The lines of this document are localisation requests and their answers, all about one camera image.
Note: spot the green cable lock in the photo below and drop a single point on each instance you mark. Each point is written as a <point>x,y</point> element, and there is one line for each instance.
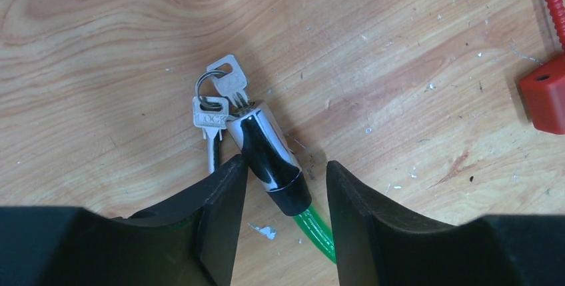
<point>264,148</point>

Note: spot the red cable lock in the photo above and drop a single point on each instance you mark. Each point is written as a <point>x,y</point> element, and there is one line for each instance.
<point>543,89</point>

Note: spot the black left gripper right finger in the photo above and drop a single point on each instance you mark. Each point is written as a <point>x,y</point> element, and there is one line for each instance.
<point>381,242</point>

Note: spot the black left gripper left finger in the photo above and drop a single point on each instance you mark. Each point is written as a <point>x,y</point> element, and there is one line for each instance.
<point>188,239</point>

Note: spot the silver key bunch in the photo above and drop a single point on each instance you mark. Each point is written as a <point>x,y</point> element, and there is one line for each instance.
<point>211,113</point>

